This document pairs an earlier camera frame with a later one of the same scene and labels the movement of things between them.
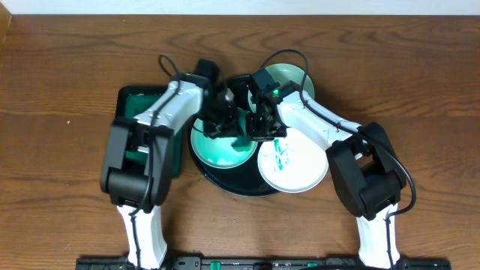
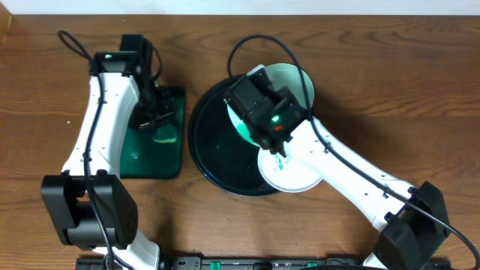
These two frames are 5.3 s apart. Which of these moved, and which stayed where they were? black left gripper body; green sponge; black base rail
Moved: green sponge; black left gripper body
Stayed: black base rail
